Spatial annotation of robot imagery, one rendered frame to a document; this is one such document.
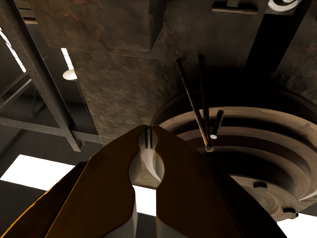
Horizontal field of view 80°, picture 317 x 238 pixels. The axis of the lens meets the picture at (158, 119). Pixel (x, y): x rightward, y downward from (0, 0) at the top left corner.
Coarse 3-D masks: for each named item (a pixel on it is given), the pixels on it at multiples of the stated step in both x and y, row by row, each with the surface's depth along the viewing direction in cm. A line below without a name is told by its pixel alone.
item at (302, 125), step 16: (208, 96) 40; (224, 96) 38; (240, 96) 37; (256, 96) 37; (272, 96) 37; (176, 112) 42; (192, 112) 37; (224, 112) 36; (240, 112) 35; (256, 112) 34; (272, 112) 33; (288, 112) 33; (304, 112) 36; (176, 128) 42; (288, 128) 35; (304, 128) 34; (144, 160) 56
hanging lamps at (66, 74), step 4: (68, 72) 639; (72, 72) 644; (64, 76) 620; (68, 76) 635; (72, 76) 627; (72, 80) 622; (76, 80) 641; (76, 84) 656; (84, 104) 727; (92, 124) 814
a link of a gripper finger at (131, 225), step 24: (120, 144) 10; (144, 144) 12; (96, 168) 9; (120, 168) 9; (72, 192) 7; (96, 192) 7; (120, 192) 7; (72, 216) 7; (96, 216) 7; (120, 216) 7
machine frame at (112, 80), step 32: (32, 0) 38; (64, 0) 37; (192, 0) 32; (224, 0) 31; (256, 0) 30; (64, 32) 42; (96, 32) 40; (160, 32) 37; (192, 32) 36; (224, 32) 35; (256, 32) 33; (288, 32) 35; (96, 64) 53; (128, 64) 51; (160, 64) 49; (192, 64) 47; (224, 64) 39; (256, 64) 40; (288, 64) 36; (96, 96) 63; (128, 96) 60; (160, 96) 57; (96, 128) 77; (128, 128) 72
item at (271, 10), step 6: (270, 0) 32; (300, 0) 31; (270, 6) 33; (276, 6) 33; (282, 6) 33; (288, 6) 32; (294, 6) 32; (270, 12) 34; (276, 12) 34; (282, 12) 33; (288, 12) 33; (294, 12) 33
